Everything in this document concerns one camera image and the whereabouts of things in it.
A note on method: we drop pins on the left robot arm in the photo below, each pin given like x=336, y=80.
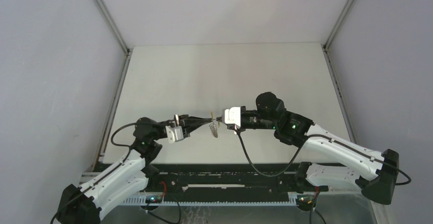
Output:
x=91, y=201

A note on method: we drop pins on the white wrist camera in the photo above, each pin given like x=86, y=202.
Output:
x=232, y=117
x=174, y=134

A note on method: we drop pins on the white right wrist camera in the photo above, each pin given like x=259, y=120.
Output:
x=232, y=117

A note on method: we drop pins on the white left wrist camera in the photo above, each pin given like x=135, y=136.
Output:
x=174, y=134

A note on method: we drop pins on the large keyring with yellow grip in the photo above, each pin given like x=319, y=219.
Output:
x=214, y=125

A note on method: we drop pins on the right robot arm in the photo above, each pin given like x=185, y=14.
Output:
x=294, y=129

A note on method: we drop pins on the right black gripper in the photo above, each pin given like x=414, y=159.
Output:
x=219, y=119

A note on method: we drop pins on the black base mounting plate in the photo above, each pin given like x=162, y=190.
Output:
x=225, y=183

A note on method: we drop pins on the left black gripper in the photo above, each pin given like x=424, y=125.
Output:
x=189, y=124

